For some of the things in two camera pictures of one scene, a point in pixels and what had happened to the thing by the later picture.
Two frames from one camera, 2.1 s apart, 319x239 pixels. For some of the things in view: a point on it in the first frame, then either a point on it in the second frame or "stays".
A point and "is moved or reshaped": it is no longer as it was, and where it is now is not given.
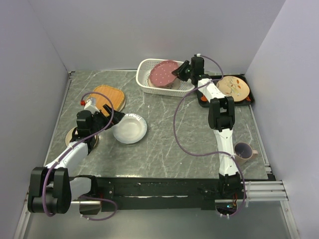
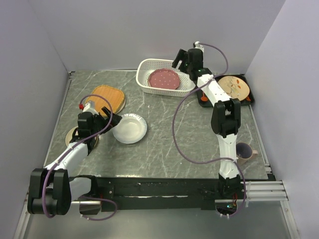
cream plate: [123, 104] stays
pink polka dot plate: [161, 74] is moved or reshaped
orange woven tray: [116, 96] stays
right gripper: [179, 71] to [180, 56]
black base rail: [117, 193] stays
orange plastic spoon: [203, 98] stays
